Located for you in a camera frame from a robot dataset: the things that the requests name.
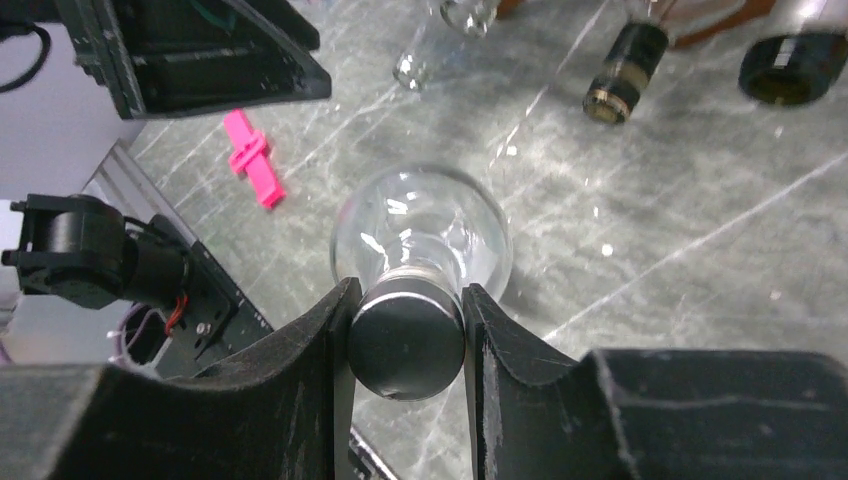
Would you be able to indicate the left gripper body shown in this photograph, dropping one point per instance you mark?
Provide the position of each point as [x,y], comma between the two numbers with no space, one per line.
[171,59]

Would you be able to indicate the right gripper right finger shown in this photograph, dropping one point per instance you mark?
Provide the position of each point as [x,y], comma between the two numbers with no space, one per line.
[535,413]

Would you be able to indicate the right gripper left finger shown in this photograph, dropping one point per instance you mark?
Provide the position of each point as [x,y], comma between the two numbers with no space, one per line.
[279,409]

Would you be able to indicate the clear round glass bottle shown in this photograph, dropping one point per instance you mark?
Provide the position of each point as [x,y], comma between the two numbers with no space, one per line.
[414,236]

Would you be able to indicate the clear tall glass bottle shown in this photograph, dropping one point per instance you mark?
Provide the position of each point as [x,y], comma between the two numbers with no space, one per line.
[425,54]

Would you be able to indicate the clear square labelled liquor bottle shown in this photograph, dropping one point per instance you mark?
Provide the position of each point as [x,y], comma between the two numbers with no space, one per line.
[626,72]

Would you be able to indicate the dark green wine bottle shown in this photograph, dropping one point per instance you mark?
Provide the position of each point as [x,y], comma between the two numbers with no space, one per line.
[793,69]

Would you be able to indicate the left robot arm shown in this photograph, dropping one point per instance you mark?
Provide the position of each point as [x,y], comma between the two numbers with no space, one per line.
[77,247]

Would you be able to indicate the pink plastic tool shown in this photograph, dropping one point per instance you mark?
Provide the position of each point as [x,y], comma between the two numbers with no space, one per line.
[250,158]

